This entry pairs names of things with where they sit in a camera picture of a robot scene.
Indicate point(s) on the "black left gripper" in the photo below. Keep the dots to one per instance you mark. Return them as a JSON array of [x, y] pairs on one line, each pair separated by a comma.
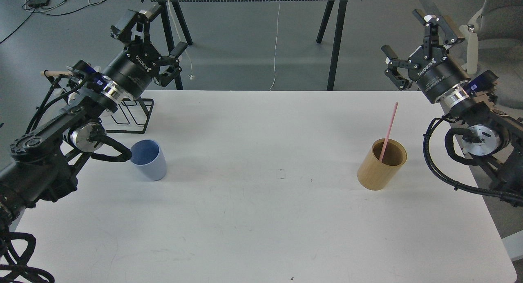
[[139, 62]]

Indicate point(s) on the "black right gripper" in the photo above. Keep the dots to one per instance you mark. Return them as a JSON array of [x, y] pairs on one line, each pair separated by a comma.
[[431, 67]]

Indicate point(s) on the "pink chopstick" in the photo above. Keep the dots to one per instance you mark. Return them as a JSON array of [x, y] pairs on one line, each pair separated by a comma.
[[387, 136]]

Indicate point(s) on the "blue plastic cup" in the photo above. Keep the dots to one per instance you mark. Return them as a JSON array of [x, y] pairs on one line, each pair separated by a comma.
[[148, 157]]

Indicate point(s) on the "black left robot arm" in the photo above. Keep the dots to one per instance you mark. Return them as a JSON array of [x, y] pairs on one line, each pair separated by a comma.
[[66, 131]]

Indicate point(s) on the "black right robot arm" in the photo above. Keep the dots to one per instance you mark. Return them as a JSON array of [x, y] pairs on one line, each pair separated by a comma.
[[488, 138]]

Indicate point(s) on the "grey office chair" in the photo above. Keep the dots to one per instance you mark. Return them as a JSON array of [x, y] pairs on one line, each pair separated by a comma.
[[498, 20]]

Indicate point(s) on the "wooden dowel rod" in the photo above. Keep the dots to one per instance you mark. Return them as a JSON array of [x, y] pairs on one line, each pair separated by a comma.
[[48, 73]]

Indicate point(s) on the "bamboo cylinder holder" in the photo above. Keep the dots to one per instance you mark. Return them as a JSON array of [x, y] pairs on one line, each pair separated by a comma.
[[375, 172]]

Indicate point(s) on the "black wire rack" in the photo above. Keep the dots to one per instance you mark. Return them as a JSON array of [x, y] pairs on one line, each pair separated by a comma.
[[131, 117]]

